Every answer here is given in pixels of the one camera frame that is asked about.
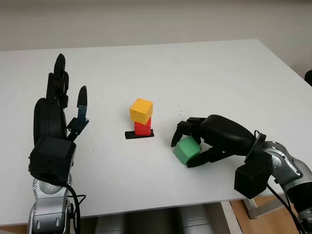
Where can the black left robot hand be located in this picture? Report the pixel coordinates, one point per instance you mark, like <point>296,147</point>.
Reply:
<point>48,117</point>

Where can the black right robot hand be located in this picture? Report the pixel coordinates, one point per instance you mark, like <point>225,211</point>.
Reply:
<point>226,134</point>

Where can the green wooden block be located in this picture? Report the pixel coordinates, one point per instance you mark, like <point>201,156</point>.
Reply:
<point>186,148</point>

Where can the red wooden block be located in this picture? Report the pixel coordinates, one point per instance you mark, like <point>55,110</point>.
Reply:
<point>142,129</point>

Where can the yellow wooden block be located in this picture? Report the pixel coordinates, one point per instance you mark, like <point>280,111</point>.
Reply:
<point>141,109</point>

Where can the grey table leg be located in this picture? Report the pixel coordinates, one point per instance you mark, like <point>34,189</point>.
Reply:
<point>251,208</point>

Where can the black tape strip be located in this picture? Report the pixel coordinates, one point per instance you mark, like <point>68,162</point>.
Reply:
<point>129,134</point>

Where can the grey right robot leg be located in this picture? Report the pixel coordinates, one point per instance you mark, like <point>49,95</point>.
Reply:
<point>197,221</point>

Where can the black chair part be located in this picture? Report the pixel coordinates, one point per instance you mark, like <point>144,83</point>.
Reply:
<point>309,77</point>

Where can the dark robot waist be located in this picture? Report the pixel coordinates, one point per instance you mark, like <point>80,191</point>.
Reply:
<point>152,223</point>

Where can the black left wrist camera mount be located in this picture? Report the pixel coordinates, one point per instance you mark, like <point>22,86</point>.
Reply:
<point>51,161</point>

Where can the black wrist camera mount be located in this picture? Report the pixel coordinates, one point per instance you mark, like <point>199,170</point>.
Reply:
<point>251,180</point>
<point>51,161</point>

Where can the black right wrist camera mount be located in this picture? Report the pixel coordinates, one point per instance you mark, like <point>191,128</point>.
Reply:
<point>251,180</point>

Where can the white table frame beam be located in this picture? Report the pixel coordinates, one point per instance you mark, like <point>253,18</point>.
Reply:
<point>231,219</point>

